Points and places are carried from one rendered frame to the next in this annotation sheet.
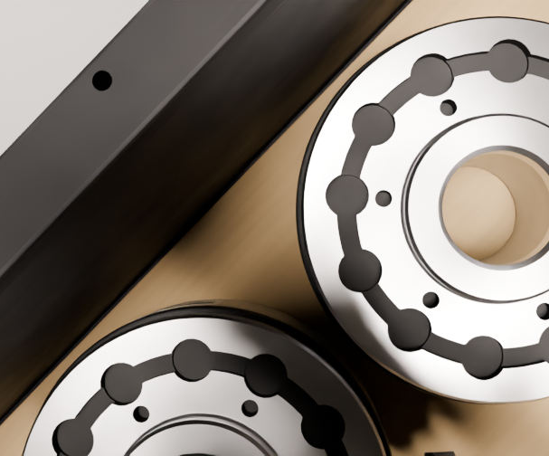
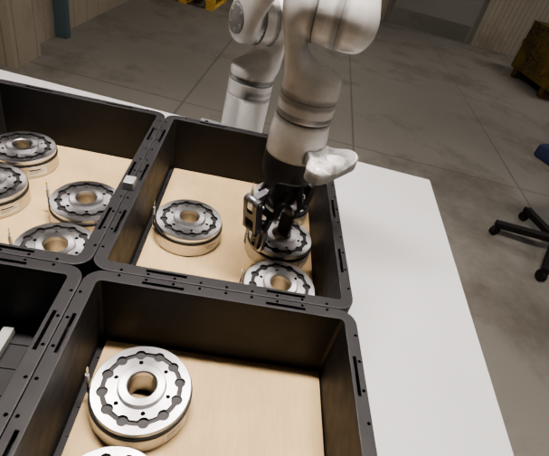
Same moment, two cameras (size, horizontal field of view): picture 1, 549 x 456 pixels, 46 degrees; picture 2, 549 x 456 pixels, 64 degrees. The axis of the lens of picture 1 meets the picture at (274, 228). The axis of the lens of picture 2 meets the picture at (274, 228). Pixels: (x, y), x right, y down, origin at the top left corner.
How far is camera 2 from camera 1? 0.55 m
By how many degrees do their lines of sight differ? 51
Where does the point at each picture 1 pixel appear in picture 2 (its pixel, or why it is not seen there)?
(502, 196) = not seen: hidden behind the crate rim
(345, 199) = (299, 278)
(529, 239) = not seen: hidden behind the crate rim
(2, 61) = (374, 331)
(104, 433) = (299, 236)
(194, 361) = (298, 250)
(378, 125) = (305, 289)
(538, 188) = not seen: hidden behind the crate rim
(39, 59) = (368, 337)
